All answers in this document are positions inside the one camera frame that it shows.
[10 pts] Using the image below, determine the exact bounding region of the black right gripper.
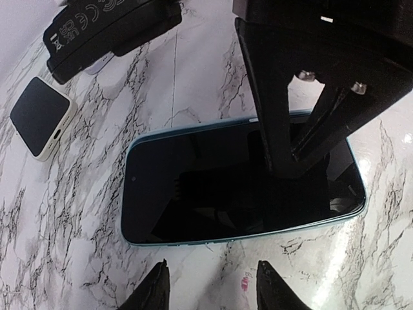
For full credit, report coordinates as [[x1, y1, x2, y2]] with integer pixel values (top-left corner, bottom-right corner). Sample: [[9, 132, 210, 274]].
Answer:
[[43, 0, 182, 85]]

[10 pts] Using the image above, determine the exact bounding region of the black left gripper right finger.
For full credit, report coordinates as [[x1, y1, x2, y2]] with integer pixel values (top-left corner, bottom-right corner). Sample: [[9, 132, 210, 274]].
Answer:
[[256, 260, 310, 310]]

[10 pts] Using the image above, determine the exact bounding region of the black smartphone dark edge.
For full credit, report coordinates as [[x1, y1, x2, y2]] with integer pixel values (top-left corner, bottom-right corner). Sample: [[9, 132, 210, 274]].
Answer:
[[10, 77, 71, 156]]

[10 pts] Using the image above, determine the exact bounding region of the black smartphone mint edge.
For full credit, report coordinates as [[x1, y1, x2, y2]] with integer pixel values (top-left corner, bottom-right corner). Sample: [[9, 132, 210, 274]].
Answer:
[[121, 109, 369, 248]]

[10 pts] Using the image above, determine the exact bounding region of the light blue phone case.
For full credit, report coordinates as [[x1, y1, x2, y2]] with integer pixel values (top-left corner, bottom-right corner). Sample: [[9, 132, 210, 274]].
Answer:
[[128, 109, 369, 249]]

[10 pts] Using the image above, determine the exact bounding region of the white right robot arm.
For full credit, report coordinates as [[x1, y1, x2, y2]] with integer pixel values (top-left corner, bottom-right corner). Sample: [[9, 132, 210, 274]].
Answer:
[[43, 1, 412, 178]]

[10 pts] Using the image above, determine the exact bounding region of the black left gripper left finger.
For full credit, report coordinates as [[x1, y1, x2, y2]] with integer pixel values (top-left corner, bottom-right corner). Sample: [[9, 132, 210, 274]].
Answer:
[[119, 259, 170, 310]]

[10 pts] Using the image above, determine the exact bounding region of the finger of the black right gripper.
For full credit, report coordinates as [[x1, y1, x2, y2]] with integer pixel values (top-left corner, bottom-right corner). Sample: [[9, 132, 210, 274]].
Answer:
[[235, 17, 352, 178]]

